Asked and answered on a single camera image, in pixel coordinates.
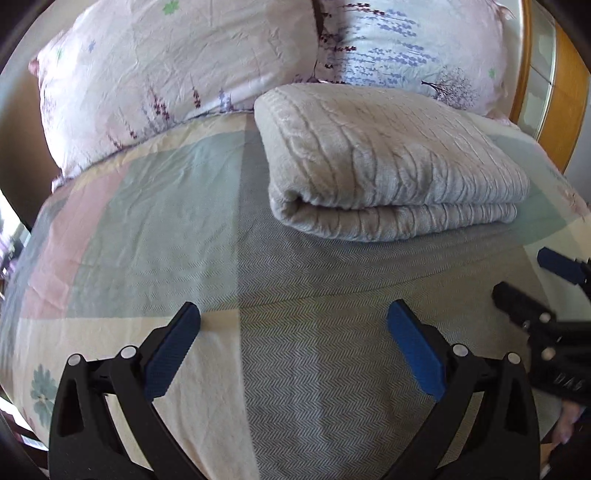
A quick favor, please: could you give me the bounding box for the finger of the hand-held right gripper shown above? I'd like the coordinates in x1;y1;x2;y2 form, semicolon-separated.
492;282;557;334
537;247;591;297

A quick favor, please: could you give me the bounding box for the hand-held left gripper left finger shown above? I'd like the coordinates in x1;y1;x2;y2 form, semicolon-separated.
48;302;206;480

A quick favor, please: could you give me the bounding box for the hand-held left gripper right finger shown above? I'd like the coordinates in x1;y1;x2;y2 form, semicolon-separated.
383;299;541;480

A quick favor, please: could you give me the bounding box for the person's right hand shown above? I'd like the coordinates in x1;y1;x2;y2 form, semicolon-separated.
551;398;586;446

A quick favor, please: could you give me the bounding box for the pastel patchwork bed sheet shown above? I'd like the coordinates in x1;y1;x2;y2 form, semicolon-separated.
0;108;591;480

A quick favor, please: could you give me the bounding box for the wooden headboard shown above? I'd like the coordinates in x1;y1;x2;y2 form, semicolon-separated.
509;0;591;176

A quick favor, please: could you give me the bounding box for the folded beige knitted blanket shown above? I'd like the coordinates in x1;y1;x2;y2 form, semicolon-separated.
254;83;531;243

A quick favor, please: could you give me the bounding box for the pink pillow with blue flowers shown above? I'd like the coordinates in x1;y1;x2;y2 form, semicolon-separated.
314;0;517;118

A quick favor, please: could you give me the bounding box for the pink floral pillow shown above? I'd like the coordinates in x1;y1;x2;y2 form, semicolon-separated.
28;0;324;181

